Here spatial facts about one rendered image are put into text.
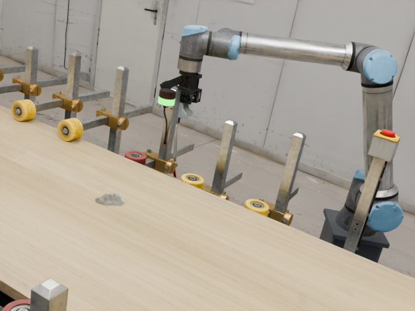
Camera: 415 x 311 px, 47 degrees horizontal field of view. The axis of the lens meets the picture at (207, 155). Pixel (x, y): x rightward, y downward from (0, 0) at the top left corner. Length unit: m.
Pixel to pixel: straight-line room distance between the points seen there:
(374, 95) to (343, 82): 2.39
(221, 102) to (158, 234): 3.57
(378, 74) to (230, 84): 2.99
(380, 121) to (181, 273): 1.06
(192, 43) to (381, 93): 0.72
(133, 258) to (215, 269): 0.21
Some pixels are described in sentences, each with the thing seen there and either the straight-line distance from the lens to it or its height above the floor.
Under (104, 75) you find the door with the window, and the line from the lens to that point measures 5.76.
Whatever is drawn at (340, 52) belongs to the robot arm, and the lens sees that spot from 2.00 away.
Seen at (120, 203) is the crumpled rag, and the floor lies 0.91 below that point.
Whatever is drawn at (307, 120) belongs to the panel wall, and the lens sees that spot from 4.44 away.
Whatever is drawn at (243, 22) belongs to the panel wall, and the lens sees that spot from 4.65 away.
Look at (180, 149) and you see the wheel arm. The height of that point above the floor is 0.86.
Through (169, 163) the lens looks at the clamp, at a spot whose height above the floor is 0.87.
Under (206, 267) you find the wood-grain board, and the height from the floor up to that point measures 0.90.
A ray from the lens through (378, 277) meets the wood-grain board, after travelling 1.42.
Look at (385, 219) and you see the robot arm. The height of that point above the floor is 0.78.
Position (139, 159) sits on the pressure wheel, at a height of 0.91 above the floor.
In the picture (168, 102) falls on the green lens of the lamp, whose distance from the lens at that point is 1.75.
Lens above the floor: 1.59
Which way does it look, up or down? 21 degrees down
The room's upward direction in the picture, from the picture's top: 11 degrees clockwise
